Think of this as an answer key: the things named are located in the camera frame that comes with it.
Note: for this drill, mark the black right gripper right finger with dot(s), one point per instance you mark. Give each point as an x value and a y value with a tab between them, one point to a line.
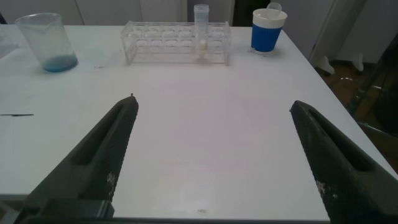
348	177

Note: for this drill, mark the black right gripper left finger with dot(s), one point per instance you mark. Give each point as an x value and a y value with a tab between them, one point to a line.
93	168

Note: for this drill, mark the clear plastic beaker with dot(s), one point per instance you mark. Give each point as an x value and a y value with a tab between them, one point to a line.
59	63

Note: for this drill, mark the clear acrylic test tube rack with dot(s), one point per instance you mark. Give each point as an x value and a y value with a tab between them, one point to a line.
161	58

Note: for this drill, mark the test tube with pale yellow pigment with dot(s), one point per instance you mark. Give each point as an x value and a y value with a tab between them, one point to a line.
202	45

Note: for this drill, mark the brown metal stand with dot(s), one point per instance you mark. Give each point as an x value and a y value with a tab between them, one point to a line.
367	93

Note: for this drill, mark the blue and white paper cup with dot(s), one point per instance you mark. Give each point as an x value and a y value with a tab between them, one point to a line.
264	39

